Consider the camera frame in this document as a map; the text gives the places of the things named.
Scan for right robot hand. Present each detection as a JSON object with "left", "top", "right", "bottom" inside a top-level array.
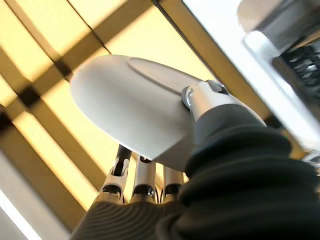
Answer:
[{"left": 70, "top": 79, "right": 320, "bottom": 240}]

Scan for cream round plate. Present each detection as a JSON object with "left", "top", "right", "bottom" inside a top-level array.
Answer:
[{"left": 69, "top": 54, "right": 209, "bottom": 174}]

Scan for black dish drying rack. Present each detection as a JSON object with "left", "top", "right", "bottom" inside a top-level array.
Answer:
[{"left": 279, "top": 41, "right": 320, "bottom": 101}]

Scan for stainless steel sink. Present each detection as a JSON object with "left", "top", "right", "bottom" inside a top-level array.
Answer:
[{"left": 236, "top": 0, "right": 320, "bottom": 161}]

